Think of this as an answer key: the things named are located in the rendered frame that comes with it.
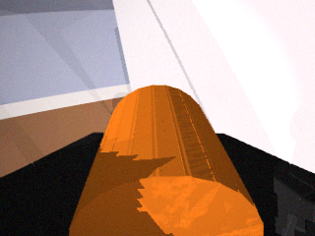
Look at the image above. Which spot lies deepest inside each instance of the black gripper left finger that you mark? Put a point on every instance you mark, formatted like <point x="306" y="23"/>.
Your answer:
<point x="41" y="198"/>

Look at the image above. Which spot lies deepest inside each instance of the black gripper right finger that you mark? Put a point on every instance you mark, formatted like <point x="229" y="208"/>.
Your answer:
<point x="283" y="193"/>

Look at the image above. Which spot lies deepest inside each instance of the orange knob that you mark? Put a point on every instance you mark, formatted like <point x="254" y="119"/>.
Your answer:
<point x="161" y="170"/>

